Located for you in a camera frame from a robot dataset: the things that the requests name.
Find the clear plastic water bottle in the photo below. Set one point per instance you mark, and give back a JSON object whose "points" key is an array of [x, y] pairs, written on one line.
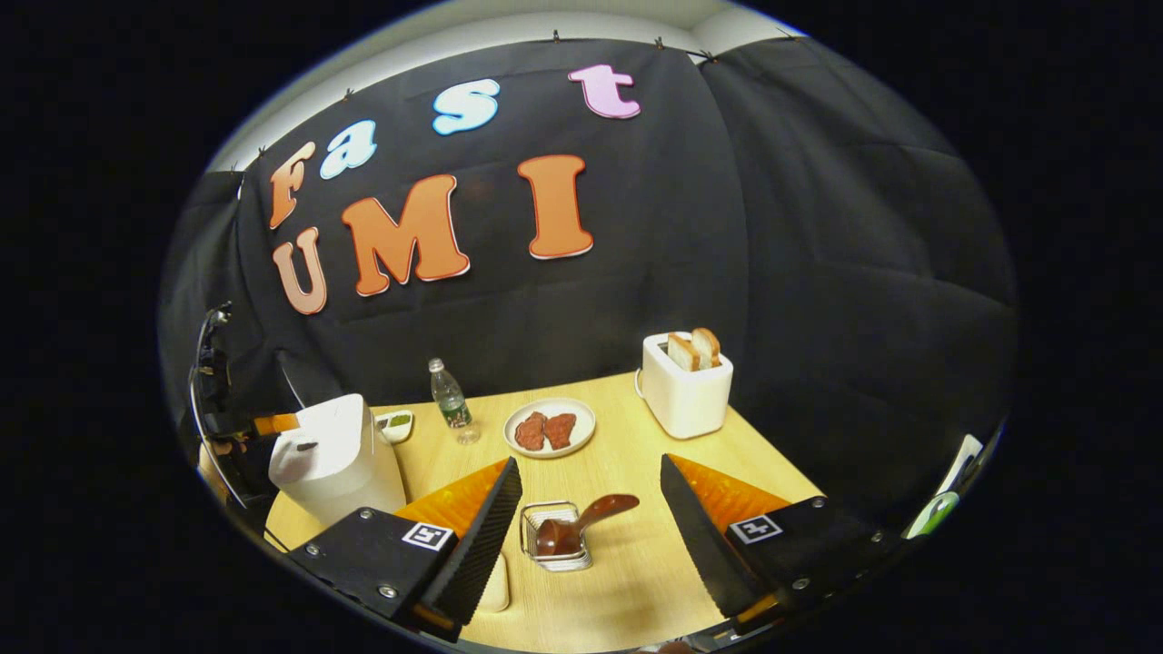
{"points": [[452, 404]]}

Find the toasted bread slice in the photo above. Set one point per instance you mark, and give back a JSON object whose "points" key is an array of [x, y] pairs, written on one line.
{"points": [[707, 345], [681, 352]]}

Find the white round plate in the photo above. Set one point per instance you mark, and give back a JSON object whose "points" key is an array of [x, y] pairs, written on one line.
{"points": [[581, 422]]}

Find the brown wooden spoon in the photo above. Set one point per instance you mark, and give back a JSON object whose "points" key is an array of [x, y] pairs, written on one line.
{"points": [[600, 510]]}

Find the white rice cooker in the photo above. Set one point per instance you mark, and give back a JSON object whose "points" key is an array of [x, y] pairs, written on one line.
{"points": [[336, 472]]}

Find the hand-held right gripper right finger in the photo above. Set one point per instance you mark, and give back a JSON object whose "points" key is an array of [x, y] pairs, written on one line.
{"points": [[707, 554]]}

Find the red meat piece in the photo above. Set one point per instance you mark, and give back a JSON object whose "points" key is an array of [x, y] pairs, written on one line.
{"points": [[560, 430], [530, 431]]}

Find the small white seasoning dish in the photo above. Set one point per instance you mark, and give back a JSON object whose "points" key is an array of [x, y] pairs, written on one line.
{"points": [[396, 425]]}

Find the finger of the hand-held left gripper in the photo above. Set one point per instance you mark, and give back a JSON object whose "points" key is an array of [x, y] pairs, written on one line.
{"points": [[277, 424]]}

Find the black backdrop cloth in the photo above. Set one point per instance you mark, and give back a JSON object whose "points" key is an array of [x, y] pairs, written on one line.
{"points": [[818, 272]]}

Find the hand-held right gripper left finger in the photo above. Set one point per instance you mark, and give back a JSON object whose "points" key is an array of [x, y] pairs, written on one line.
{"points": [[482, 554]]}

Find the white toaster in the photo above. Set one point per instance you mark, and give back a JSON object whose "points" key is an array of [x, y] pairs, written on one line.
{"points": [[686, 404]]}

